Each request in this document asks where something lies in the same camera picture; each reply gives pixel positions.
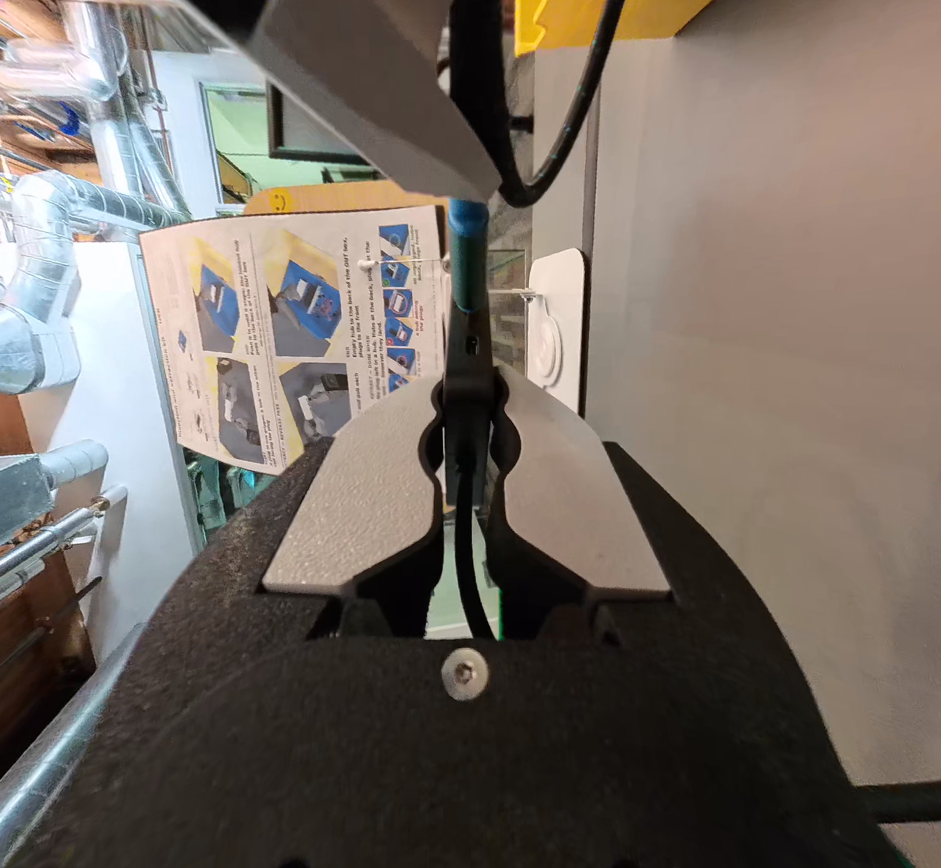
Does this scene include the instruction sheet on stand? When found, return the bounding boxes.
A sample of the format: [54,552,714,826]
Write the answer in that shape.
[240,181,445,222]

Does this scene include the silver ventilation duct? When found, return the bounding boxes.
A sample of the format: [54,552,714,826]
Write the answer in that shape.
[0,1,163,127]
[0,170,189,396]

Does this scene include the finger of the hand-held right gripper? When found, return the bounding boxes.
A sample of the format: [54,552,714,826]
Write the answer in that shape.
[248,0,504,203]

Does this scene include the black square adapter hub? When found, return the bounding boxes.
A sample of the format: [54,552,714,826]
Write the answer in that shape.
[442,295,510,475]

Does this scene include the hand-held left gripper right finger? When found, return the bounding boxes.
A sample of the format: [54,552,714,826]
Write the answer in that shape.
[490,373,673,599]

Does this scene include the braided hdmi cable green plugs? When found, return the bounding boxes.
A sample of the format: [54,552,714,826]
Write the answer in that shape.
[442,0,648,313]

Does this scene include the printed instruction sheet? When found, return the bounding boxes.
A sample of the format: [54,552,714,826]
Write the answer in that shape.
[140,206,451,477]

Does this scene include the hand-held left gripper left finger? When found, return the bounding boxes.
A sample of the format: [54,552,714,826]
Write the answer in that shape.
[262,376,444,597]

